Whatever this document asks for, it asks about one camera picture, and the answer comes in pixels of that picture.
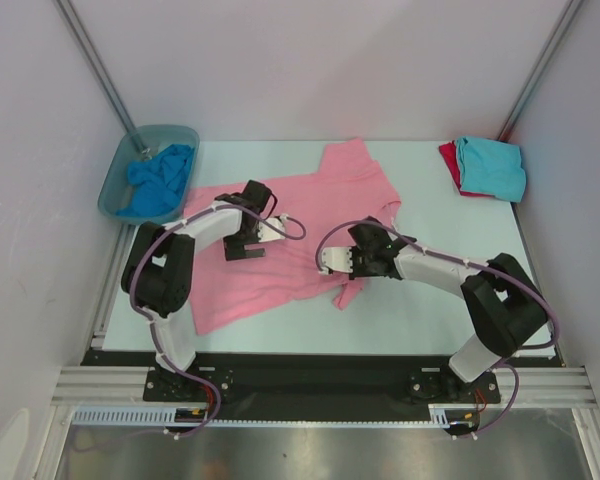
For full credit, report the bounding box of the slotted cable duct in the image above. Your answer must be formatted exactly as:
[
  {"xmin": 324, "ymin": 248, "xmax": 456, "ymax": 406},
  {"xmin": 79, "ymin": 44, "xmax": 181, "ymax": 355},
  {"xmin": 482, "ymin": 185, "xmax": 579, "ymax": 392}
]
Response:
[{"xmin": 73, "ymin": 406, "xmax": 478, "ymax": 428}]

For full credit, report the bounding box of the folded light blue t shirt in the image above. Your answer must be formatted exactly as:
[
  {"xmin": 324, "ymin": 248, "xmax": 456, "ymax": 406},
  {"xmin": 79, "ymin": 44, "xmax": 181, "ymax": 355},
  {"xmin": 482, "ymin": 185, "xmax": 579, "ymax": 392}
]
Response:
[{"xmin": 455, "ymin": 136, "xmax": 527, "ymax": 203}]

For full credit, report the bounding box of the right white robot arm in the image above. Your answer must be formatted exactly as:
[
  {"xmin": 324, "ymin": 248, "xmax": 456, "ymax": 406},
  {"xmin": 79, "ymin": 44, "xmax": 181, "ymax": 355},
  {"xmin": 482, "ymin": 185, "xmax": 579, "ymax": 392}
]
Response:
[{"xmin": 348, "ymin": 217, "xmax": 557, "ymax": 401}]

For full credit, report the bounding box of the aluminium front rail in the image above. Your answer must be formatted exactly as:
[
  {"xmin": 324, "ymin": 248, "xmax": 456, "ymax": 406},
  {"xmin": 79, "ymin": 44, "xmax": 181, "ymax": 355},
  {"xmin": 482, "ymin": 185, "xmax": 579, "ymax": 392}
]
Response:
[{"xmin": 52, "ymin": 367, "xmax": 597, "ymax": 408}]

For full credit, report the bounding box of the left aluminium corner post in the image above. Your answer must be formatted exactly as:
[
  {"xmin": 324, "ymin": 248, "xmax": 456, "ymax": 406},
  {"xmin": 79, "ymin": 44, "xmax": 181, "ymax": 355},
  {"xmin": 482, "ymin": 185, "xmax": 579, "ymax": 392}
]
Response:
[{"xmin": 53, "ymin": 0, "xmax": 135, "ymax": 132}]

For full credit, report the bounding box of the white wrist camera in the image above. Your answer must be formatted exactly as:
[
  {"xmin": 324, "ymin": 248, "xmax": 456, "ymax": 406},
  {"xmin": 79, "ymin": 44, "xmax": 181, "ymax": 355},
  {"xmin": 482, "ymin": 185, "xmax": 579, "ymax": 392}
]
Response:
[
  {"xmin": 318, "ymin": 247, "xmax": 353, "ymax": 275},
  {"xmin": 257, "ymin": 217, "xmax": 288, "ymax": 243}
]

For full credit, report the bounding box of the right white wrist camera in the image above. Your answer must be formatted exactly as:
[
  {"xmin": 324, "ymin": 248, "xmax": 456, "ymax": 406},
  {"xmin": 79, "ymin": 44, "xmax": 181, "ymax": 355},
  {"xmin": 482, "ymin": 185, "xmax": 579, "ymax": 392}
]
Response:
[{"xmin": 318, "ymin": 247, "xmax": 353, "ymax": 275}]

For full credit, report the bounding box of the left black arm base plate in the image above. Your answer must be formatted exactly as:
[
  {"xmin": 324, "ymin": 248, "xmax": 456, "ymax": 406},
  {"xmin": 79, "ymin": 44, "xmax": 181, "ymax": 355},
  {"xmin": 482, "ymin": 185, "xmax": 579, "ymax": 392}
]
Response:
[{"xmin": 143, "ymin": 367, "xmax": 233, "ymax": 403}]

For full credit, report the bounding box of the aluminium corner post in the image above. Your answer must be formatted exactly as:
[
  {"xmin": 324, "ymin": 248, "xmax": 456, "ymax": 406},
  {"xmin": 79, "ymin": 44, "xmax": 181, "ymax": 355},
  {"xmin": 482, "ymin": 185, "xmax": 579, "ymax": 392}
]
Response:
[
  {"xmin": 497, "ymin": 0, "xmax": 588, "ymax": 142},
  {"xmin": 53, "ymin": 0, "xmax": 135, "ymax": 132}
]

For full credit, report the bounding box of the pink t shirt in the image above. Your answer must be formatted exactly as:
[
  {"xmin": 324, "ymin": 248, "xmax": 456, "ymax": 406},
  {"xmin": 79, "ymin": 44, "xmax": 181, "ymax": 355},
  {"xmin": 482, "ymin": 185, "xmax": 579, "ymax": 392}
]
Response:
[{"xmin": 189, "ymin": 139, "xmax": 401, "ymax": 335}]

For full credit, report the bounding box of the right aluminium corner post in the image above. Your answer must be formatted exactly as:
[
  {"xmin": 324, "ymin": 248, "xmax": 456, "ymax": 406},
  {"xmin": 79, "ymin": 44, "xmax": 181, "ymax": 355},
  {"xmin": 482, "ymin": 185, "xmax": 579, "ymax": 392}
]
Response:
[{"xmin": 497, "ymin": 0, "xmax": 588, "ymax": 142}]

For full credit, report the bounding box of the folded red t shirt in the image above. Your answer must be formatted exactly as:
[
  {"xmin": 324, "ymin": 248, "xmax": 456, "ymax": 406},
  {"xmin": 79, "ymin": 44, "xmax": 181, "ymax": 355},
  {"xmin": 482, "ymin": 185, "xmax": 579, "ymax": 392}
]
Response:
[{"xmin": 438, "ymin": 141, "xmax": 490, "ymax": 198}]

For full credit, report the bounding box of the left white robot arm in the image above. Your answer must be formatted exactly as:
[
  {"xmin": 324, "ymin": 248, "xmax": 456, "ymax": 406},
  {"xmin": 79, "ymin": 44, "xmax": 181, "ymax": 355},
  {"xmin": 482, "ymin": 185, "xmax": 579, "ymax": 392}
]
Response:
[{"xmin": 121, "ymin": 180, "xmax": 284, "ymax": 400}]

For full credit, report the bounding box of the crumpled blue t shirt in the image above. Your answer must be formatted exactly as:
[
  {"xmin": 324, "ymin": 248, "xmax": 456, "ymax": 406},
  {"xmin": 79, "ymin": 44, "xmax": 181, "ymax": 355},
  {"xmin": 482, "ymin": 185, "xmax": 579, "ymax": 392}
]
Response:
[{"xmin": 116, "ymin": 144, "xmax": 195, "ymax": 217}]

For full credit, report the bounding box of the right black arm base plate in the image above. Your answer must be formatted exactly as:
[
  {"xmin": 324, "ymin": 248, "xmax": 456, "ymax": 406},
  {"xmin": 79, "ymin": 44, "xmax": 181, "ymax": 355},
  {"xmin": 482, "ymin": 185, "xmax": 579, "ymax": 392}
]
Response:
[{"xmin": 406, "ymin": 368, "xmax": 501, "ymax": 404}]

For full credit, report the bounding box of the translucent blue plastic bin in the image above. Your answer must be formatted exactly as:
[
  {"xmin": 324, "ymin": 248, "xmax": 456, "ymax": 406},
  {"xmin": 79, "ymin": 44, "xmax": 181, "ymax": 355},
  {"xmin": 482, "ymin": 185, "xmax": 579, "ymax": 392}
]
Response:
[{"xmin": 98, "ymin": 124, "xmax": 200, "ymax": 225}]

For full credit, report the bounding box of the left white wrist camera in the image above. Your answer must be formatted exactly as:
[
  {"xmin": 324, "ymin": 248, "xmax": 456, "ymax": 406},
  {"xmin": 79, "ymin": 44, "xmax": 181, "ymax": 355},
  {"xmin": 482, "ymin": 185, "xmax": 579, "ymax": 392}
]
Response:
[{"xmin": 257, "ymin": 217, "xmax": 288, "ymax": 243}]

